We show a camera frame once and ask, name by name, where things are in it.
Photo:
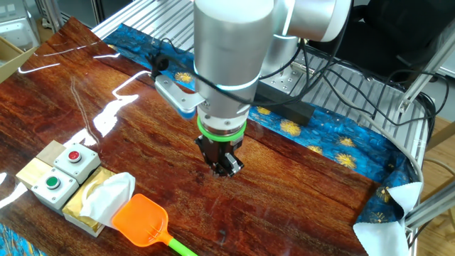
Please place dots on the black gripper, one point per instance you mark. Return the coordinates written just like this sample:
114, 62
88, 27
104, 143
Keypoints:
215, 151

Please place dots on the orange green toy shovel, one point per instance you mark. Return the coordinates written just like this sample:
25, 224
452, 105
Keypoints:
142, 220

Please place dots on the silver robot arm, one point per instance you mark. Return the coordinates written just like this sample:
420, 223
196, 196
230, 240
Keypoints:
227, 53

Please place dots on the black foam block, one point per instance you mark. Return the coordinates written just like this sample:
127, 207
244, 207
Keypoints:
291, 108

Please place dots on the blue starry painting cloth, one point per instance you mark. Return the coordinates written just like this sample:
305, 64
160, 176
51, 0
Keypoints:
330, 131

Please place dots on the white tissue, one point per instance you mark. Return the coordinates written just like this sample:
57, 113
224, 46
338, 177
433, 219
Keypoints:
106, 199

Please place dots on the gold tissue box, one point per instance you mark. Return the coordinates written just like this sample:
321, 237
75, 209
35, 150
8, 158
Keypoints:
76, 208

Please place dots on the light wooden block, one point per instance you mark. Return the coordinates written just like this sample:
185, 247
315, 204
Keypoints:
30, 172
49, 153

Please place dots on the cardboard box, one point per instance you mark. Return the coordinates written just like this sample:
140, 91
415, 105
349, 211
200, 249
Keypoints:
10, 60

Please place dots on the silver metal cabinet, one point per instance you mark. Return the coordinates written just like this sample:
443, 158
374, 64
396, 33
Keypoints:
17, 32

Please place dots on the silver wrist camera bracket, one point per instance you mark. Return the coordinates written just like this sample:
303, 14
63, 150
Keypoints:
174, 94

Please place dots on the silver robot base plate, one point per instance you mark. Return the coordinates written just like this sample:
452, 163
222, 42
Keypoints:
284, 83

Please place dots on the red button switch box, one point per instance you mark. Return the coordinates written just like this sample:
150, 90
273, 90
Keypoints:
85, 165

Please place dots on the green button switch box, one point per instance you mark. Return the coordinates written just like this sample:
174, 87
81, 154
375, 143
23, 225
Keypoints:
65, 188

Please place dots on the slanted aluminium frame bar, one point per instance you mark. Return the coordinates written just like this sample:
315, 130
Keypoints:
426, 71

